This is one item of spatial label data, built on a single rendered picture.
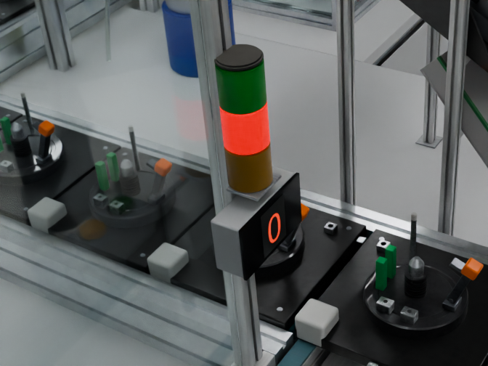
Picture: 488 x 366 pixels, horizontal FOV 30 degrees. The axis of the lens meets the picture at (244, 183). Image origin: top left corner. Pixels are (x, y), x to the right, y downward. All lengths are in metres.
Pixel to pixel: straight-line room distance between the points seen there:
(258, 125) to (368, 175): 0.77
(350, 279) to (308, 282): 0.06
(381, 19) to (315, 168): 0.63
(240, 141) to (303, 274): 0.41
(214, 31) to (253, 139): 0.12
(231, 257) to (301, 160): 0.75
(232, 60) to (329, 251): 0.51
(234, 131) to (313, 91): 1.01
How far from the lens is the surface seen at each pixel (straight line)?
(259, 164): 0.97
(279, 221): 1.04
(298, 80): 1.99
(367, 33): 2.18
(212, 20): 0.90
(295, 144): 1.78
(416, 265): 1.22
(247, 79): 0.91
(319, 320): 1.22
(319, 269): 1.32
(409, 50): 2.30
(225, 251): 1.00
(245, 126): 0.94
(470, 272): 1.18
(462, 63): 1.27
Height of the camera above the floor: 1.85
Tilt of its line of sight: 36 degrees down
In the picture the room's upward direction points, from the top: 6 degrees counter-clockwise
